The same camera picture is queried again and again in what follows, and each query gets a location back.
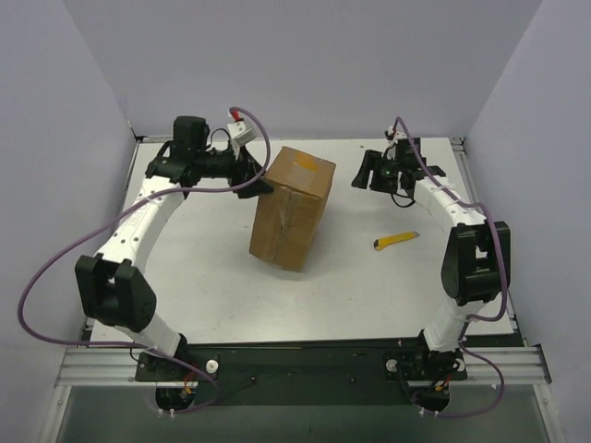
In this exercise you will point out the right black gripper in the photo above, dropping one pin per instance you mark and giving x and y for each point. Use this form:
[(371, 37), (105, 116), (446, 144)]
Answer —
[(376, 171)]

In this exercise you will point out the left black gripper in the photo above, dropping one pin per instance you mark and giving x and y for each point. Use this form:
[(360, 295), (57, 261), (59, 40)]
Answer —
[(245, 168)]

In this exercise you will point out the brown cardboard express box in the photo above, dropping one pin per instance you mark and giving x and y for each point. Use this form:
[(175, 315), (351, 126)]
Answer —
[(287, 219)]

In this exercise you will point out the yellow utility knife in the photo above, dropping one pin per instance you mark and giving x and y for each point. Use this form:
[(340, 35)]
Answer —
[(385, 241)]

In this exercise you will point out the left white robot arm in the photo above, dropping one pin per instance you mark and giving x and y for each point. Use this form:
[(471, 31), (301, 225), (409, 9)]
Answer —
[(111, 283)]

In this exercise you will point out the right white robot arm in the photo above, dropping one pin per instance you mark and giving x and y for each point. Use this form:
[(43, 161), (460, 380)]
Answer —
[(476, 265)]

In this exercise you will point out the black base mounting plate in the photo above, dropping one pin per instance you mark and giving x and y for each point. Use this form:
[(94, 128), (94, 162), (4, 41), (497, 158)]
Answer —
[(304, 391)]

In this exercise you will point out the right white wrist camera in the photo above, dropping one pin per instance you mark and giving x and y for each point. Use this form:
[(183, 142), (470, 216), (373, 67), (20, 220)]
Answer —
[(395, 134)]

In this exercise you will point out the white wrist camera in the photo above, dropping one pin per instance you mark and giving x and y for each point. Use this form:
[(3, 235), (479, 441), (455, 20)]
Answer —
[(240, 131), (395, 134)]

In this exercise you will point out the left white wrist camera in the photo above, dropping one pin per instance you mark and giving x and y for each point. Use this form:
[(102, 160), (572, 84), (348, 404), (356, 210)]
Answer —
[(240, 131)]

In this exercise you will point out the aluminium frame rail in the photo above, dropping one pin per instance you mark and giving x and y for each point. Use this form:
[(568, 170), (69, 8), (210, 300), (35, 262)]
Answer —
[(111, 367)]

